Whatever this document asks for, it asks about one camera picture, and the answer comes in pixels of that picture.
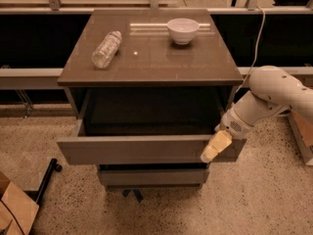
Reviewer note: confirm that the grey drawer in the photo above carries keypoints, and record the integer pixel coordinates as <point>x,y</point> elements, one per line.
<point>141,126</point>
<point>114,178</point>

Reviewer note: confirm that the grey top drawer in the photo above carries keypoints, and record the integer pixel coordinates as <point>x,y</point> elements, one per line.
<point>141,126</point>

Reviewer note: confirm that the clear plastic water bottle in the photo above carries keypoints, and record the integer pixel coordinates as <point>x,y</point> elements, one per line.
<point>104,53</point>

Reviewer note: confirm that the cardboard box left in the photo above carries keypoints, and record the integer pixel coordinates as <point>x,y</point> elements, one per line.
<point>17,210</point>

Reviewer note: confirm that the grey drawer cabinet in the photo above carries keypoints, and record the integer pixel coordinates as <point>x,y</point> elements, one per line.
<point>148,57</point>

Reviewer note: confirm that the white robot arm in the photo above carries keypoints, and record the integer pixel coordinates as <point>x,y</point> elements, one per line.
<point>271,91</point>

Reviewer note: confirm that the black wheeled stand leg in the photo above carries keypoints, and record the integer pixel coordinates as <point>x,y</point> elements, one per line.
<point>37,195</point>

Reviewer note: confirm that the grey bottom drawer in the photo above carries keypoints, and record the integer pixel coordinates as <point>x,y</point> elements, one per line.
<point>114,178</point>

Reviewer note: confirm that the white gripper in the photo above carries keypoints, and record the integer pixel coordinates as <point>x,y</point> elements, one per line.
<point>232,124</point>

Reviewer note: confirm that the white ceramic bowl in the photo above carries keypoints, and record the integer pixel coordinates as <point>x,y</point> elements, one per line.
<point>182,31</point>

